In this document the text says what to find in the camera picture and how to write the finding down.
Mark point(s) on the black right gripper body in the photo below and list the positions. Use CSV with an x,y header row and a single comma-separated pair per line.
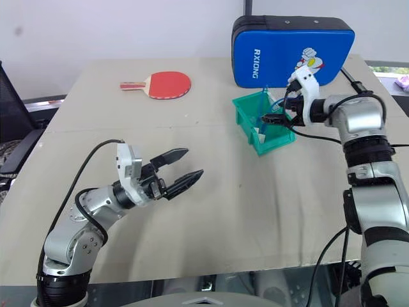
x,y
295,110

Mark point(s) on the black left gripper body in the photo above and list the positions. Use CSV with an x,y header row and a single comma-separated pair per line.
x,y
152,185

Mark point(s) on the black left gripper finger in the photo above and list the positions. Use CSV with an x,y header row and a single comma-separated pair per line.
x,y
185,182
172,156

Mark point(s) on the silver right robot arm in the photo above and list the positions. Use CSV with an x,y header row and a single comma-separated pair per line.
x,y
377,204

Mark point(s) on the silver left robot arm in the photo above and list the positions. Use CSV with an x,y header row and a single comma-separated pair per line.
x,y
67,236

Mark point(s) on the green plastic bin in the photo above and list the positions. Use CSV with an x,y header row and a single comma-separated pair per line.
x,y
274,140

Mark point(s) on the white coupler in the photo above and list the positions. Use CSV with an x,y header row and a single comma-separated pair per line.
x,y
260,136

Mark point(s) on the blue black RXIONG kick pad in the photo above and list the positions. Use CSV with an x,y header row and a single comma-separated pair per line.
x,y
274,54

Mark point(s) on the red table tennis paddle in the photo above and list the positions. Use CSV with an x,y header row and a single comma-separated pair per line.
x,y
169,83

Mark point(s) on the pink crumpled object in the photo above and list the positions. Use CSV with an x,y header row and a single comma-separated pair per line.
x,y
403,82

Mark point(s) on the dark vertical pole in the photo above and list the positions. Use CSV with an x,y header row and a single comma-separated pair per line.
x,y
248,7

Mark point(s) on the black mesh chair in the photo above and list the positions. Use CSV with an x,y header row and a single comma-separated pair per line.
x,y
14,108

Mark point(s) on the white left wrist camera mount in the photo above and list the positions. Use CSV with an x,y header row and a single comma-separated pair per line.
x,y
128,179

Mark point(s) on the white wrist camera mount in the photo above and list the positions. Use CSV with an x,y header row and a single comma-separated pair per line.
x,y
128,179
309,83

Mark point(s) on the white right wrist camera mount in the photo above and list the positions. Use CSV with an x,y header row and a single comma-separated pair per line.
x,y
309,83

